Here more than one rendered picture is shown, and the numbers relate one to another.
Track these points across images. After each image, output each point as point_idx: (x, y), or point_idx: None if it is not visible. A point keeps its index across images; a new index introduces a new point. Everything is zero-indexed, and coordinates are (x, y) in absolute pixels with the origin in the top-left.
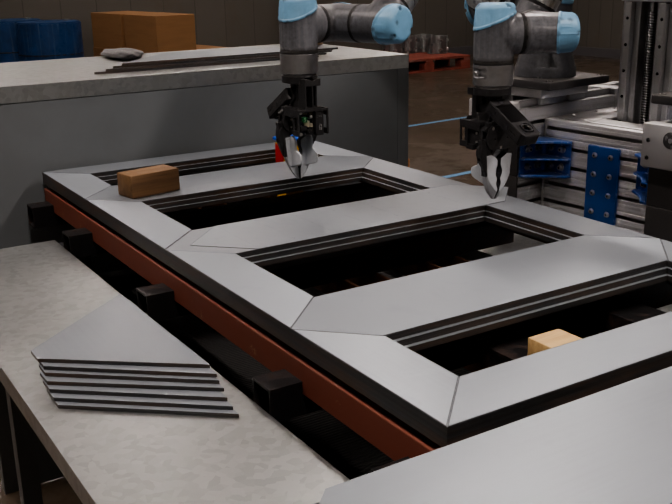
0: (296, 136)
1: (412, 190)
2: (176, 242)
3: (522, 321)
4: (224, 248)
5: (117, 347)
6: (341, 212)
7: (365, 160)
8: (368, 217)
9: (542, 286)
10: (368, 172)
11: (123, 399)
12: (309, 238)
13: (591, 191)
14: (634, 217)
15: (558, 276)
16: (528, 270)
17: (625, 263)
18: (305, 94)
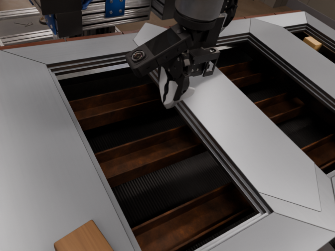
0: (209, 75)
1: (123, 58)
2: (316, 224)
3: None
4: (320, 185)
5: None
6: (209, 103)
7: (12, 57)
8: (222, 93)
9: (331, 64)
10: (56, 65)
11: None
12: (280, 130)
13: (111, 1)
14: (134, 6)
15: (315, 57)
16: (311, 62)
17: (290, 36)
18: (219, 31)
